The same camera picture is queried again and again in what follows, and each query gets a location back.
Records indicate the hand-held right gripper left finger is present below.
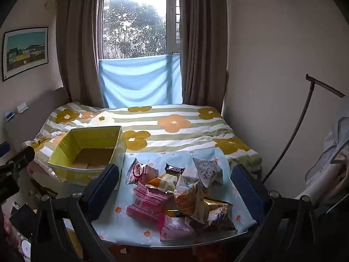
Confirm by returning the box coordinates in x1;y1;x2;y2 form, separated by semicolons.
31;164;122;262

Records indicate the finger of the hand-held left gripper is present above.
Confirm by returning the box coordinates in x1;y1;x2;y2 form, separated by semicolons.
5;146;36;176

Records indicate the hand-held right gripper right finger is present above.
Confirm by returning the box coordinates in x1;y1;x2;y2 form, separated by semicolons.
230;164;321;262

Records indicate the red white snack packet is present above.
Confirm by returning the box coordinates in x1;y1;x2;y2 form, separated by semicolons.
125;158;159;186

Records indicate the gold white snack packet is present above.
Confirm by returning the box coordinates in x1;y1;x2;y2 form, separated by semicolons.
191;199;236;232

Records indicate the white blue snack packet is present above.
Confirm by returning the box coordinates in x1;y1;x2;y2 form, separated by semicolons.
192;157;224;188

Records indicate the green cardboard box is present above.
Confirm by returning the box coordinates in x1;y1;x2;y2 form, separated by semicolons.
48;126;126;190

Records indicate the pink snack packet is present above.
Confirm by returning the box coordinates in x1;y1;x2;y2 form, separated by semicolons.
126;181;175;220
159;213;197;242

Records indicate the pale yellow snack packet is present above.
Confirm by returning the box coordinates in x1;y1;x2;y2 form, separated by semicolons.
147;173;180;193

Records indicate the dark chocolate bar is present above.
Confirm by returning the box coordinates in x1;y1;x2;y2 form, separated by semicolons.
165;163;186;174

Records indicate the blue daisy tablecloth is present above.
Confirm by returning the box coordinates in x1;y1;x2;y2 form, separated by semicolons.
90;149;258;247

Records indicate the dark flat board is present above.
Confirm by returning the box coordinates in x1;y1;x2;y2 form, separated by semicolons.
9;203;36;238

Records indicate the striped floral quilt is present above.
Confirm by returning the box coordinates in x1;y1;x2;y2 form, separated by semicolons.
23;102;262;181

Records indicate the grey white hanging garment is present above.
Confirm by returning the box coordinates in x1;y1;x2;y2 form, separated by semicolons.
294;95;349;216

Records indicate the light blue window cloth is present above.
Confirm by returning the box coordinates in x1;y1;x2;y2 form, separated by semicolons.
98;54;183;108

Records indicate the brown curtain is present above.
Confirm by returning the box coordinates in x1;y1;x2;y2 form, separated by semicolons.
181;0;228;107
56;0;109;108

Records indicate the window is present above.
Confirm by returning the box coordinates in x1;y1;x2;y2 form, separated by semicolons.
98;0;182;60

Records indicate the framed wall picture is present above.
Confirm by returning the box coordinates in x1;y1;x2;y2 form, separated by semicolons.
2;27;50;82

